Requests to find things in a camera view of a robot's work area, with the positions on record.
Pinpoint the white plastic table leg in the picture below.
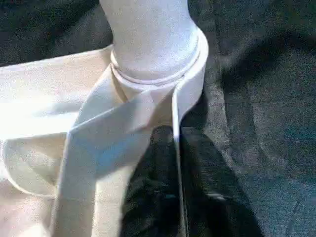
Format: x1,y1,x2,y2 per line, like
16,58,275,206
100,0,199,83

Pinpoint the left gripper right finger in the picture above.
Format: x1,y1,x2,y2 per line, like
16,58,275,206
180,134,262,237

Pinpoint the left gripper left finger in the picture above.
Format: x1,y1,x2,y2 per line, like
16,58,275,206
120,125,182,237

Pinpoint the white plastic table top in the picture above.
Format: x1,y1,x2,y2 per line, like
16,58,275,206
0,33,210,237

